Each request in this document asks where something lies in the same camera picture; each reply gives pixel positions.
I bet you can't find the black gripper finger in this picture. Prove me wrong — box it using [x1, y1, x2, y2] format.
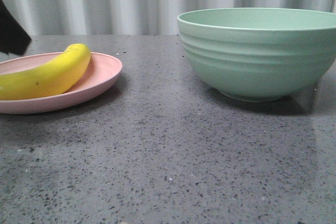
[1, 0, 32, 56]

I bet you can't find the yellow banana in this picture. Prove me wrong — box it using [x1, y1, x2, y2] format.
[1, 44, 91, 100]

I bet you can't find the pink plate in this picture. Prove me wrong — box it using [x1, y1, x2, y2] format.
[1, 52, 122, 114]

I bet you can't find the green ribbed bowl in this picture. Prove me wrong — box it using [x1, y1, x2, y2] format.
[177, 8, 335, 102]

